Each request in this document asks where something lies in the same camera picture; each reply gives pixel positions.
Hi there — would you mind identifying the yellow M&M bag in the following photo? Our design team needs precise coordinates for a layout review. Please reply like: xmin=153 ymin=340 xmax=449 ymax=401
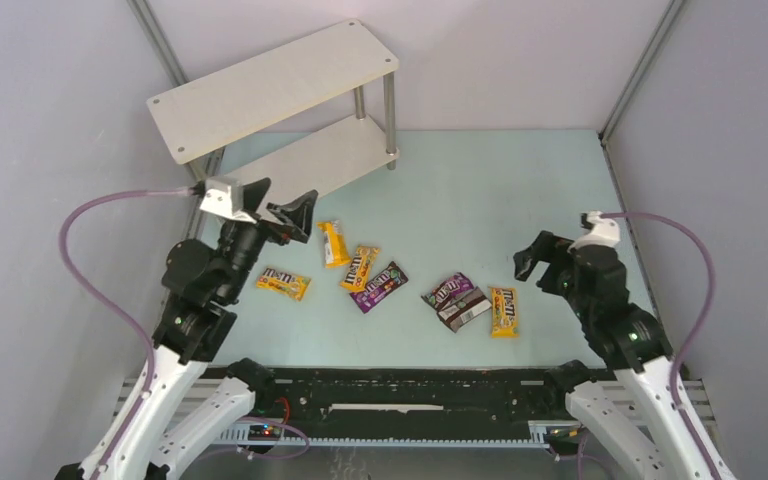
xmin=490 ymin=287 xmax=519 ymax=338
xmin=255 ymin=267 xmax=311 ymax=302
xmin=340 ymin=245 xmax=380 ymax=293

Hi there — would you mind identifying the yellow candy bag barcode up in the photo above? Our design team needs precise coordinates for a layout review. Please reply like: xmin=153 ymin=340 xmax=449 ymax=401
xmin=317 ymin=220 xmax=351 ymax=268

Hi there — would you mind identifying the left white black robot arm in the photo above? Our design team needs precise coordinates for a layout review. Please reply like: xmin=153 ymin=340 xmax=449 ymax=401
xmin=58 ymin=176 xmax=318 ymax=479

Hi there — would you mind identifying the white two-tier metal shelf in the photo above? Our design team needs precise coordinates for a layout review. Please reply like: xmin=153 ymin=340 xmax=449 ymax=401
xmin=147 ymin=19 xmax=399 ymax=205

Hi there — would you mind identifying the brown M&M bag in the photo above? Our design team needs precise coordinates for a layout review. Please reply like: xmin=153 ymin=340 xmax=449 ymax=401
xmin=437 ymin=288 xmax=491 ymax=333

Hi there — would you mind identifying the purple M&M bag right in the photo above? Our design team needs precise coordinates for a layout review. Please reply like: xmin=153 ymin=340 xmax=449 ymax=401
xmin=420 ymin=272 xmax=475 ymax=311

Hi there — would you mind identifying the purple m&m bag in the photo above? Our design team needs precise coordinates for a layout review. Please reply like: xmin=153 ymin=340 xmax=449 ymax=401
xmin=349 ymin=261 xmax=409 ymax=314
xmin=420 ymin=272 xmax=475 ymax=311

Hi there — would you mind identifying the purple M&M bag centre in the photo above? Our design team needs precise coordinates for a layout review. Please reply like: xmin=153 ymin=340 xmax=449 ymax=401
xmin=349 ymin=261 xmax=409 ymax=314

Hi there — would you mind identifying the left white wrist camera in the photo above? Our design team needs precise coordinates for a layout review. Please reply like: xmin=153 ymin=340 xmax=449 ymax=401
xmin=198 ymin=176 xmax=257 ymax=223

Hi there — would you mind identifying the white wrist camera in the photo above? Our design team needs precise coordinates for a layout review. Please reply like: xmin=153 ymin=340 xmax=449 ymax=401
xmin=568 ymin=211 xmax=621 ymax=251
xmin=198 ymin=176 xmax=257 ymax=223

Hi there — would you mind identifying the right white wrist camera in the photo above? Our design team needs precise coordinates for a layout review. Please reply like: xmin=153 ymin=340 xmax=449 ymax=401
xmin=568 ymin=211 xmax=621 ymax=251

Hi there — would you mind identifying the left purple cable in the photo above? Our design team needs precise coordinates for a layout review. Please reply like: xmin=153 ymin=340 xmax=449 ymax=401
xmin=59 ymin=187 xmax=208 ymax=480

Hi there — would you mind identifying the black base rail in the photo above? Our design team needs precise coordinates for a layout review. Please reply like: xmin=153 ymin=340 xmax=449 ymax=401
xmin=253 ymin=367 xmax=572 ymax=442

